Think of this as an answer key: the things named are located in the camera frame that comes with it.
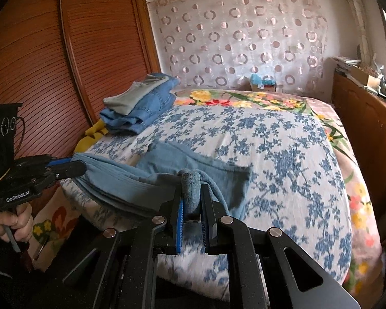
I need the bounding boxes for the stack of papers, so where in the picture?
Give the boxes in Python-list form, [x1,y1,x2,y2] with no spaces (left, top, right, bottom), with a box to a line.
[330,56,362,74]

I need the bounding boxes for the circle pattern curtain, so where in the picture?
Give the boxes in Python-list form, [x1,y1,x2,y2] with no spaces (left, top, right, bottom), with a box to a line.
[148,0,329,92]

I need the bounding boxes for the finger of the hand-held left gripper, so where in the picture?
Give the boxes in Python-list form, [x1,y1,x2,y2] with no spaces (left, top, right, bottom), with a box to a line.
[51,160,87,181]
[47,156,76,168]

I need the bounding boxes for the teal short pants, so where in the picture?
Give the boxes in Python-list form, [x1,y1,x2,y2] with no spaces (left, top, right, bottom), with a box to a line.
[74,140,253,219]

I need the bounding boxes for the folded blue jeans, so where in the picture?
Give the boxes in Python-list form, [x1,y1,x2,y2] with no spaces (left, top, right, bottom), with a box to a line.
[100,72,181,136]

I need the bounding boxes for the wrapped wall pipe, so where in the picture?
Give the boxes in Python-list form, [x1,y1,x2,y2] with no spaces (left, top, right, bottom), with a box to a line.
[338,0,370,62]

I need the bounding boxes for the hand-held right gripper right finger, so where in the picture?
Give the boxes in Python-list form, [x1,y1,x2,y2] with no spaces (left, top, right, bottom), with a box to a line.
[200,187,362,309]

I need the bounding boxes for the wooden slatted wardrobe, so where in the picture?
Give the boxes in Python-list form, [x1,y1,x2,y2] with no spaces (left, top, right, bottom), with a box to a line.
[0,0,161,168]

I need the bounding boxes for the wooden side cabinet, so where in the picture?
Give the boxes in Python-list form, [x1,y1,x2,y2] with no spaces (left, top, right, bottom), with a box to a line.
[331,71,386,248]

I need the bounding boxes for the small cardboard box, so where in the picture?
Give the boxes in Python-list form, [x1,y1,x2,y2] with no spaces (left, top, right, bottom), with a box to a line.
[249,82,277,92]

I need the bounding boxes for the person's left hand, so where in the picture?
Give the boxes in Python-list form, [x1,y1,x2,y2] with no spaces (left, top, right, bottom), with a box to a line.
[0,203,34,252]

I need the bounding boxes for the blue plastic bag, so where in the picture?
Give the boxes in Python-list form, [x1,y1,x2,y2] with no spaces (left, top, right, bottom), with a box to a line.
[249,73,275,86]

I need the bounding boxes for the open cardboard box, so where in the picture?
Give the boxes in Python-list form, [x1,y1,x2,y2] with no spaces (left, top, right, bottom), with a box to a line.
[354,66,382,92]

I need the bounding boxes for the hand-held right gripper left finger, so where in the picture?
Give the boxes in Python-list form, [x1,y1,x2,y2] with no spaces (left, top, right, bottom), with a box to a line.
[35,188,185,309]

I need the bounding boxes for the folded grey pants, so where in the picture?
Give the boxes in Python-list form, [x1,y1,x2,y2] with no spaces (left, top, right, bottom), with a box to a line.
[103,75,168,115]

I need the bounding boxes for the yellow plush toy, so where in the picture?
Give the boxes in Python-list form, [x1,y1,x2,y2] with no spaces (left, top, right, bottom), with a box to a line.
[74,119,110,153]

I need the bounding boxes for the colourful flower blanket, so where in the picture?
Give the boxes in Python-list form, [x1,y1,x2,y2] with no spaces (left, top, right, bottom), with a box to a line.
[32,87,383,293]

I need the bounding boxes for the blue floral bedsheet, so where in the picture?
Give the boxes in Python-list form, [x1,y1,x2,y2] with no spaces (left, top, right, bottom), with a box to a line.
[59,105,353,303]

